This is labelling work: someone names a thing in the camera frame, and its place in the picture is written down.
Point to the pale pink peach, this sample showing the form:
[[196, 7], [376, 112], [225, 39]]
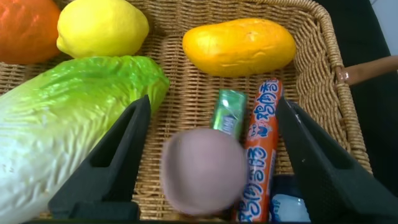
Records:
[[203, 171]]

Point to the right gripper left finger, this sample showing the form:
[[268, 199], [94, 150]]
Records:
[[105, 186]]

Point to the green gum pack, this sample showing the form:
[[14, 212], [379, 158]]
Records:
[[229, 112]]

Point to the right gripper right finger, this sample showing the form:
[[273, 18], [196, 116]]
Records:
[[335, 186]]

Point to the orange candy pack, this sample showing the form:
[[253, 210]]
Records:
[[262, 124]]

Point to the toy napa cabbage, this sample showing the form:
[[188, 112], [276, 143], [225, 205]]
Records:
[[56, 118]]

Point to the orange toy fruit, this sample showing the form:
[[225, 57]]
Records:
[[25, 31]]

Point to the yellow toy lemon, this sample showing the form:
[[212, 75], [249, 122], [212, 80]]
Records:
[[102, 28]]

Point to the yellow toy mango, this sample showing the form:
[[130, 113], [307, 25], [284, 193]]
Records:
[[239, 46]]

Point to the dark blue jar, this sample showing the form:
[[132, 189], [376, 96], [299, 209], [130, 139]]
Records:
[[287, 205]]

